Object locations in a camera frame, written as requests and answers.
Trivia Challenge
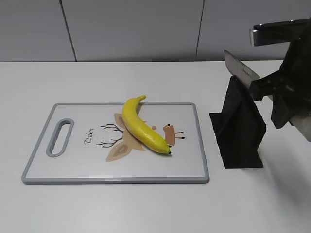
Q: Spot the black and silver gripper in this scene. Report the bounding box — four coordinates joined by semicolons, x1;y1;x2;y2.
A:
249;19;311;129

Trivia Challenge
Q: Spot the white handled kitchen knife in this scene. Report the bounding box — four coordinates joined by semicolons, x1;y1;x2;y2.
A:
224;50;311;142

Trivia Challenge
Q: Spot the yellow plastic banana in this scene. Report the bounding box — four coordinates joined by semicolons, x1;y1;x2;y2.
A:
122;95;171;155

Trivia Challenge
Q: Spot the black knife stand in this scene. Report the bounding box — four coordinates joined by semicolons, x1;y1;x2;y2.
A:
209;76;266;169

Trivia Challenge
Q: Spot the grey rimmed deer cutting board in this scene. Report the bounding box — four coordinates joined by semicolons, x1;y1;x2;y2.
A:
21;102;209;184

